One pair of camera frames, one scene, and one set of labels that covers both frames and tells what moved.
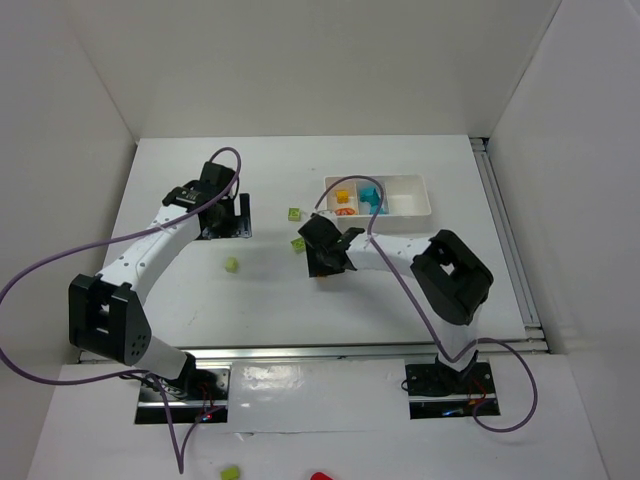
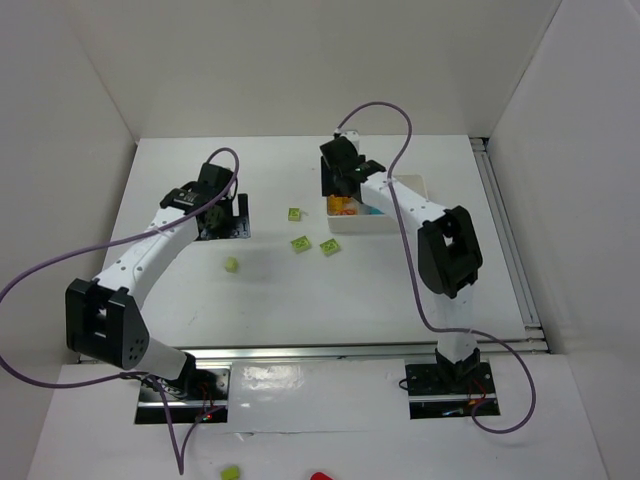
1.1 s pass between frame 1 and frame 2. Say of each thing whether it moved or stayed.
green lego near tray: stayed
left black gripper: stayed
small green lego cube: stayed
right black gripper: moved
